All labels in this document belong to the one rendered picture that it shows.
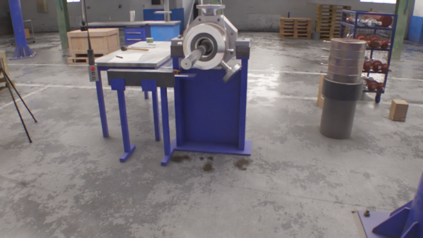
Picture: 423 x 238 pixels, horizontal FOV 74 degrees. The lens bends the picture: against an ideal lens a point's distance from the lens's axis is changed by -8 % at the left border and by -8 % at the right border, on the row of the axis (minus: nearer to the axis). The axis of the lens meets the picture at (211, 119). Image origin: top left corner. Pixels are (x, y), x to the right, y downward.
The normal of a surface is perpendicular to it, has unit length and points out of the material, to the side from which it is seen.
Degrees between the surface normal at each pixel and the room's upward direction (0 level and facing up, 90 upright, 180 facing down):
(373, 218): 0
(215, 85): 90
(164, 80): 90
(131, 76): 90
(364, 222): 0
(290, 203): 0
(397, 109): 90
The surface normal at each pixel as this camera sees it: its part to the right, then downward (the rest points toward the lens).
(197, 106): -0.15, 0.37
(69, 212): 0.00, -0.93
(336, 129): -0.39, 0.35
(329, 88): -0.83, 0.21
